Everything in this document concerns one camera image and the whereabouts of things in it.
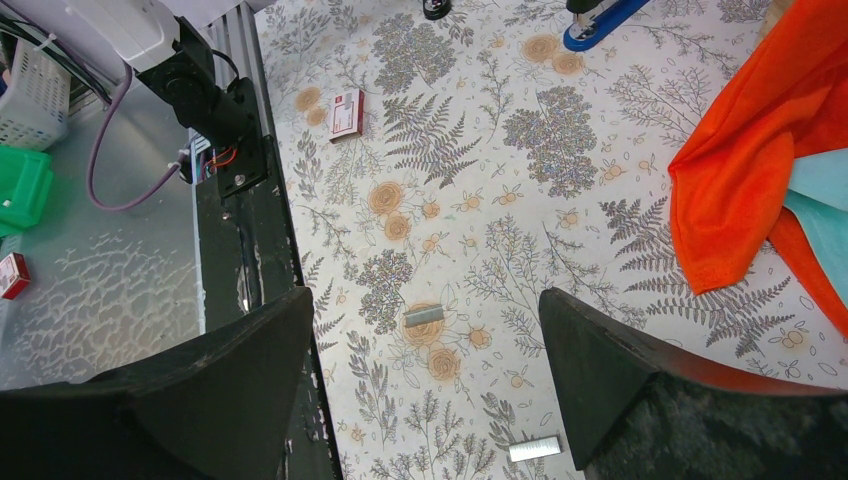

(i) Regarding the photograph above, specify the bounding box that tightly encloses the floral table mat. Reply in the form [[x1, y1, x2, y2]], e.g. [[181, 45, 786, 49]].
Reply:
[[256, 1, 847, 479]]

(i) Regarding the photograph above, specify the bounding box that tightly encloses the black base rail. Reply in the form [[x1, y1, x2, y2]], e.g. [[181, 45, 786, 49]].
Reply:
[[190, 19, 342, 480]]

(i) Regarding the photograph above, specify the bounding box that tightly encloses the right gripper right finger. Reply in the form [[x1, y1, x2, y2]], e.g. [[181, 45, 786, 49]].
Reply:
[[538, 288, 847, 479]]

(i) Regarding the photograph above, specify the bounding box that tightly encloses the red staple box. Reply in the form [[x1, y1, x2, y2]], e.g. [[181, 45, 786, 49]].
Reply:
[[1, 252, 31, 300], [329, 89, 365, 143]]

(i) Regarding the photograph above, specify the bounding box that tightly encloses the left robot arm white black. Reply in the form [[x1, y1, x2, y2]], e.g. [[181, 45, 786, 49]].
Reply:
[[67, 1, 274, 199]]

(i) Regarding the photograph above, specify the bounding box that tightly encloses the white plastic basket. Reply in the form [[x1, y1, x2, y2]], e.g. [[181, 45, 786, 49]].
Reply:
[[1, 40, 71, 151]]

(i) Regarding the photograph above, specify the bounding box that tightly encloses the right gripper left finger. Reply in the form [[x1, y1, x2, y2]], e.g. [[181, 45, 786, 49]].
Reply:
[[1, 287, 314, 479]]

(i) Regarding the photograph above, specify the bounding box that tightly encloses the teal t-shirt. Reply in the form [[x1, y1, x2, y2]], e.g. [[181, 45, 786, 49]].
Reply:
[[784, 149, 847, 301]]

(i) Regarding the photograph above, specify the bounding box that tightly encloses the orange t-shirt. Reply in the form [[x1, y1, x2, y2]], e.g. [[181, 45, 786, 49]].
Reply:
[[668, 1, 847, 331]]

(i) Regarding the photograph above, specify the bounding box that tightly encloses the staple strip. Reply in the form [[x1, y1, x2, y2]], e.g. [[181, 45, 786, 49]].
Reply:
[[404, 305, 444, 328], [508, 435, 562, 463]]

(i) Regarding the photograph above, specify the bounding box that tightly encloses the blue stapler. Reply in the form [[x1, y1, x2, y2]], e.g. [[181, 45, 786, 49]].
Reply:
[[563, 0, 648, 52]]

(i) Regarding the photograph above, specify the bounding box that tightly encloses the green plastic bin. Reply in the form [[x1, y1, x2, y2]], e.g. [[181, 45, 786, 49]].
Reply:
[[1, 146, 54, 237]]

